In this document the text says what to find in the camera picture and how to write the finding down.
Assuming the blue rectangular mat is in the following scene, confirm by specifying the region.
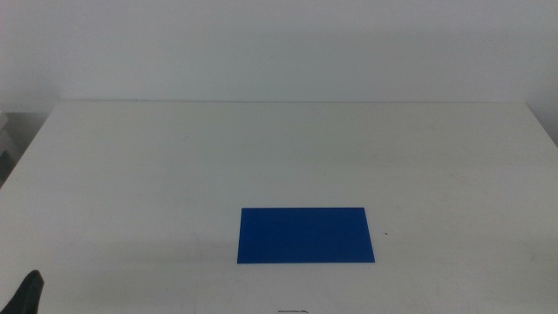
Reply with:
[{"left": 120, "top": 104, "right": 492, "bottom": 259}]
[{"left": 236, "top": 207, "right": 377, "bottom": 265}]

